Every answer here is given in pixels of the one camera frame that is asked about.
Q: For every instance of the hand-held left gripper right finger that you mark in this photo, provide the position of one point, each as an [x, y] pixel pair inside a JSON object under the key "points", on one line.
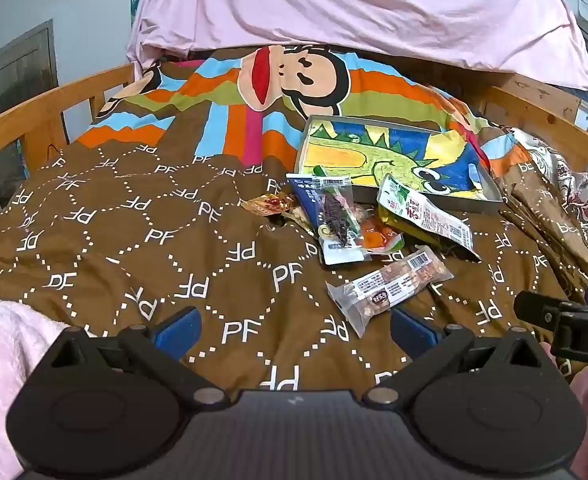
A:
{"points": [[414, 332]]}

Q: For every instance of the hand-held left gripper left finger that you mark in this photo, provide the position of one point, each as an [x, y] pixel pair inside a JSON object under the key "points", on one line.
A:
{"points": [[179, 332]]}

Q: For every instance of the clear nut bar packet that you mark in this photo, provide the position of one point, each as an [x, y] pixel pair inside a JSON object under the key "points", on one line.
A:
{"points": [[389, 280]]}

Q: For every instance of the orange fruit snack pack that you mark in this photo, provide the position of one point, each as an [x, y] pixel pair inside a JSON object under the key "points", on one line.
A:
{"points": [[376, 235]]}

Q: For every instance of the metal tray with dinosaur print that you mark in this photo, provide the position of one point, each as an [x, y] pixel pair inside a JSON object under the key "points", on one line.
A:
{"points": [[474, 205]]}

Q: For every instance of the white green red snack packet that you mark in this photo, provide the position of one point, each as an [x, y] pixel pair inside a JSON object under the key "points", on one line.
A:
{"points": [[424, 212]]}

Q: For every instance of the clear dark dried meat packet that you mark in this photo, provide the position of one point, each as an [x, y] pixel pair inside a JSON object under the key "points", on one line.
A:
{"points": [[335, 215]]}

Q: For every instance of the gold red snack packet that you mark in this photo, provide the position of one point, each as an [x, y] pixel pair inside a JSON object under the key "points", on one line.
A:
{"points": [[269, 204]]}

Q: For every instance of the puffed rice cake packet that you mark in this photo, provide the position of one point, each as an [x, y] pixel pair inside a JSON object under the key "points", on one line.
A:
{"points": [[296, 216]]}

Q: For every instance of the blue white powder sachet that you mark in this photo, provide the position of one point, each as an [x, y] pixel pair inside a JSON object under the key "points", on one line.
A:
{"points": [[304, 195]]}

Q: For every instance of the brown cartoon printed blanket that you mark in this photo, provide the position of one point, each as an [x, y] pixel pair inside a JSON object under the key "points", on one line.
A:
{"points": [[124, 260]]}

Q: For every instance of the floral patterned cloth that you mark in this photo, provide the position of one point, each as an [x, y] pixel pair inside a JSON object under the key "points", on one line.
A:
{"points": [[574, 195]]}

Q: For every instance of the pink fleece cloth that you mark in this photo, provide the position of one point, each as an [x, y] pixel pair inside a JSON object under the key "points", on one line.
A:
{"points": [[4, 360]]}

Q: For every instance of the grey door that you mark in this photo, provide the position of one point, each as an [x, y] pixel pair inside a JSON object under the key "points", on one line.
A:
{"points": [[14, 75]]}

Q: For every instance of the pink bed sheet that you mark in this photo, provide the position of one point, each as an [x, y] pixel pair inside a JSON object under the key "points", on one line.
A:
{"points": [[374, 0]]}

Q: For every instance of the wooden bed frame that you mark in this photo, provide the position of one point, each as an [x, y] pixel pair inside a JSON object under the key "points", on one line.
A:
{"points": [[24, 110]]}

